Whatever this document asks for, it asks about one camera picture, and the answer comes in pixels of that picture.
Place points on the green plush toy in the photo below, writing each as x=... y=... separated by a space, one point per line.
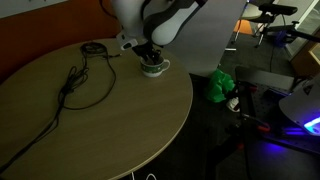
x=218 y=86

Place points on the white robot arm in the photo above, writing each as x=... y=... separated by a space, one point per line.
x=133 y=16

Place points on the white board panel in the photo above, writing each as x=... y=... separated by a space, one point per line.
x=206 y=40

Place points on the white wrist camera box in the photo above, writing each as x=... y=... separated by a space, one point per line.
x=128 y=42

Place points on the black perforated platform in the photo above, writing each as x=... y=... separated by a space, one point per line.
x=263 y=96

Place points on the office chair with pale seat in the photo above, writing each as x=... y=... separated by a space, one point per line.
x=250 y=11

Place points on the white mug with green band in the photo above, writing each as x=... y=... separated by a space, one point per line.
x=151 y=70

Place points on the small white object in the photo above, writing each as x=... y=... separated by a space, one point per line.
x=234 y=104

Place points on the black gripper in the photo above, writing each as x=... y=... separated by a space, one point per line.
x=145 y=50

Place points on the white base with blue light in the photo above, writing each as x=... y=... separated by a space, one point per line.
x=300 y=106

